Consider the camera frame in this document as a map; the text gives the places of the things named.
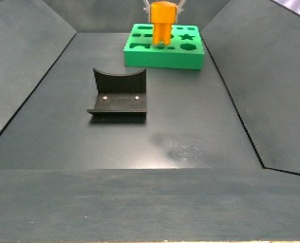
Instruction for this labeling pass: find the orange three prong block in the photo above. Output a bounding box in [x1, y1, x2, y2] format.
[149, 1, 176, 46]

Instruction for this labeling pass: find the green shape sorting board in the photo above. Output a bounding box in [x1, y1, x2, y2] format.
[123, 24, 204, 70]

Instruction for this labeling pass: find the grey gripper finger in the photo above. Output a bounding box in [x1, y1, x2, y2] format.
[141, 0, 149, 14]
[176, 0, 185, 13]

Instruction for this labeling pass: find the black curved holder bracket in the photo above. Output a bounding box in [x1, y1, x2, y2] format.
[87, 68, 147, 115]

